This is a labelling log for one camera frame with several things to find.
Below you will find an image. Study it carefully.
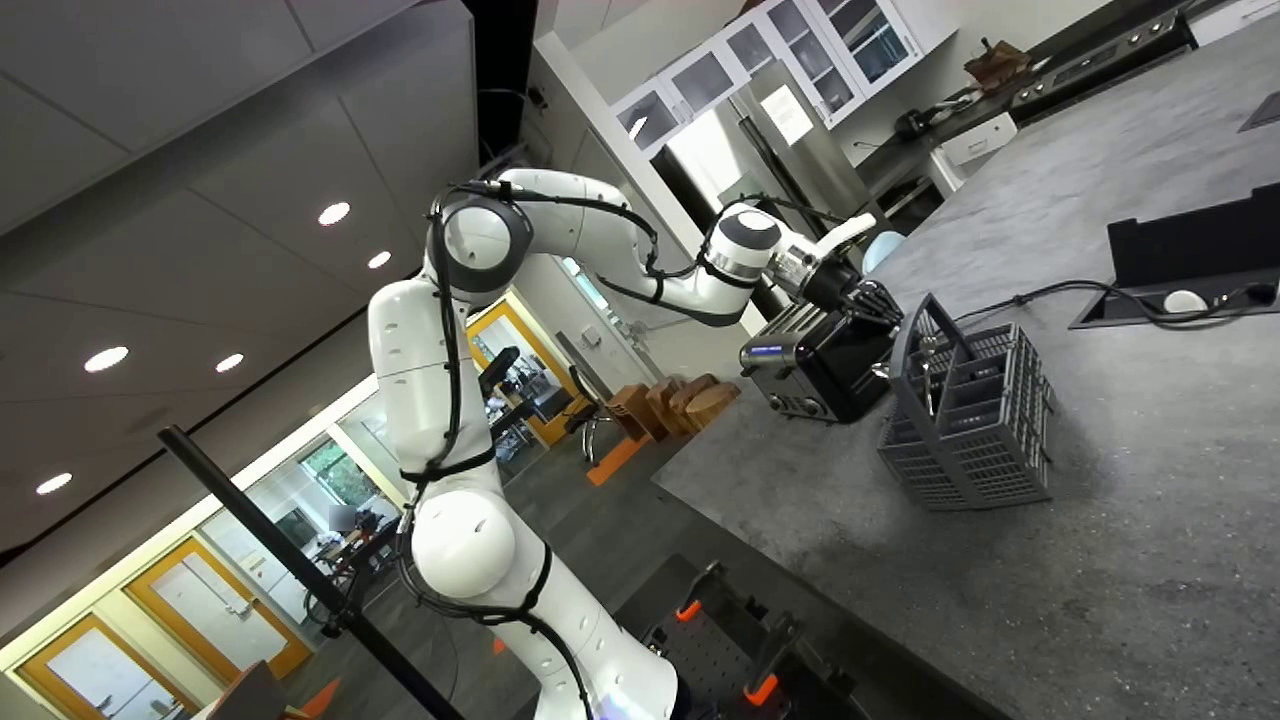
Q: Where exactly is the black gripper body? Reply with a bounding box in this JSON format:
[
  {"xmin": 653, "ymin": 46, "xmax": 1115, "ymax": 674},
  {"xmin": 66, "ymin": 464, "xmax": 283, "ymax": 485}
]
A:
[{"xmin": 795, "ymin": 249, "xmax": 871, "ymax": 319}]

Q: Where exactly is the gray plastic cutlery box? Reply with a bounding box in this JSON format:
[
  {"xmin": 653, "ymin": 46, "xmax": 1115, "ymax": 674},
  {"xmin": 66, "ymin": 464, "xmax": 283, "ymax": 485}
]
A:
[{"xmin": 876, "ymin": 292, "xmax": 1062, "ymax": 516}]

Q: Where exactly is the black pop-up outlet box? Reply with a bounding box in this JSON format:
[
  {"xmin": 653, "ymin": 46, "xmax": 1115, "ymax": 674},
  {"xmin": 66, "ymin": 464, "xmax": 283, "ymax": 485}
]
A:
[{"xmin": 1072, "ymin": 179, "xmax": 1280, "ymax": 331}]

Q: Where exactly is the light blue chair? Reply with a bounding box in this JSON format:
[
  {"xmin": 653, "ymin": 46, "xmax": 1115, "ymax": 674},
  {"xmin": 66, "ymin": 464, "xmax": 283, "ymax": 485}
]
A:
[{"xmin": 861, "ymin": 229, "xmax": 914, "ymax": 276}]

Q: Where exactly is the black and steel toaster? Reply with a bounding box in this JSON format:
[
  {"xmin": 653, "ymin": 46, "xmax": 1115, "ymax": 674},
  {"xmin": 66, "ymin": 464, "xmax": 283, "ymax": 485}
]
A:
[{"xmin": 738, "ymin": 292, "xmax": 900, "ymax": 427}]

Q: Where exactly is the stainless steel refrigerator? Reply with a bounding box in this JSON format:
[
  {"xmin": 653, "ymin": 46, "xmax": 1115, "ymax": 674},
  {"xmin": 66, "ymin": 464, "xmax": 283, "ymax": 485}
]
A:
[{"xmin": 649, "ymin": 97, "xmax": 886, "ymax": 324}]

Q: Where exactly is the white dishwasher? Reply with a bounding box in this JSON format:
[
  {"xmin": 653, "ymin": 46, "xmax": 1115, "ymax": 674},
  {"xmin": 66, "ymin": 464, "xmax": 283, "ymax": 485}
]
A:
[{"xmin": 929, "ymin": 109, "xmax": 1024, "ymax": 200}]

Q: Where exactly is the white paper sheet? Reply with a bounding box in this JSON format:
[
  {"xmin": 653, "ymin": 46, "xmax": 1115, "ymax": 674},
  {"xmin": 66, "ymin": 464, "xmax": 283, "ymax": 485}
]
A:
[{"xmin": 757, "ymin": 82, "xmax": 822, "ymax": 149}]

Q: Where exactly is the brown wooden furniture stack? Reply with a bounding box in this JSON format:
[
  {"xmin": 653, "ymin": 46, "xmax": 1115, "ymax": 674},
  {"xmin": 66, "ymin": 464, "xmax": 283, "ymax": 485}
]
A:
[{"xmin": 582, "ymin": 377, "xmax": 743, "ymax": 493}]

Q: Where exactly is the round white charger puck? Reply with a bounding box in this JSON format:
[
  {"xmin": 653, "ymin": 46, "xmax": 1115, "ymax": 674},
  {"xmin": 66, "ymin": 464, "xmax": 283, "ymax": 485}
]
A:
[{"xmin": 1159, "ymin": 283, "xmax": 1212, "ymax": 319}]

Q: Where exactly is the black kitchen oven range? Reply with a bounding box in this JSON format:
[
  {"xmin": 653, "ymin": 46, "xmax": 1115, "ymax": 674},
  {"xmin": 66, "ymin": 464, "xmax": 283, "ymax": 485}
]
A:
[{"xmin": 1002, "ymin": 0, "xmax": 1212, "ymax": 127}]

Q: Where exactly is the black pole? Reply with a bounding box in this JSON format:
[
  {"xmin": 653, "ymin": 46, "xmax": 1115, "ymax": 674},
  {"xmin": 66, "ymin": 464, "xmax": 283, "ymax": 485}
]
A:
[{"xmin": 158, "ymin": 418, "xmax": 468, "ymax": 720}]

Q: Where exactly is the orange framed glass door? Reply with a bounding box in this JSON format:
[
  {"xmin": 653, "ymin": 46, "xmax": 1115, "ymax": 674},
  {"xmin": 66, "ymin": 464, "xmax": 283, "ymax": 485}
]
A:
[
  {"xmin": 9, "ymin": 617, "xmax": 194, "ymax": 720},
  {"xmin": 120, "ymin": 535, "xmax": 322, "ymax": 691}
]

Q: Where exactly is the black power cable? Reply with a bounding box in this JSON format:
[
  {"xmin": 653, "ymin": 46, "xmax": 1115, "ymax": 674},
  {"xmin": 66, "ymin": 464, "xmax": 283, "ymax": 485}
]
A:
[{"xmin": 1003, "ymin": 271, "xmax": 1280, "ymax": 331}]

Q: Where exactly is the white glass-door wall cabinet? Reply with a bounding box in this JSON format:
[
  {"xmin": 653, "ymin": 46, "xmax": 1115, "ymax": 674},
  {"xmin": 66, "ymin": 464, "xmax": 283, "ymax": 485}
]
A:
[{"xmin": 608, "ymin": 0, "xmax": 963, "ymax": 152}]

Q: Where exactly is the orange-handled black clamp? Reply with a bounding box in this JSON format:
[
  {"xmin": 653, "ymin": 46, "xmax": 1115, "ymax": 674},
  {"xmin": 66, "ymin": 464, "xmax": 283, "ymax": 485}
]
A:
[
  {"xmin": 667, "ymin": 554, "xmax": 731, "ymax": 633},
  {"xmin": 738, "ymin": 617, "xmax": 808, "ymax": 711}
]

